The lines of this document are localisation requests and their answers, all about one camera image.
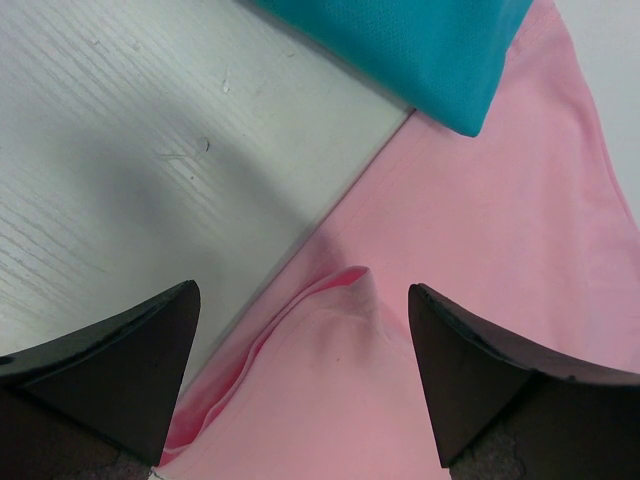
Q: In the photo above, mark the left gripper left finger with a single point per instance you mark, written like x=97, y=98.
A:
x=97, y=403

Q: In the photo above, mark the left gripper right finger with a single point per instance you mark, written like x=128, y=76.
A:
x=504, y=407

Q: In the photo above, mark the pink t shirt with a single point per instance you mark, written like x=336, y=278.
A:
x=524, y=225

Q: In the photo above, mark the folded teal t shirt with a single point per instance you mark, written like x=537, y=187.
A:
x=443, y=57

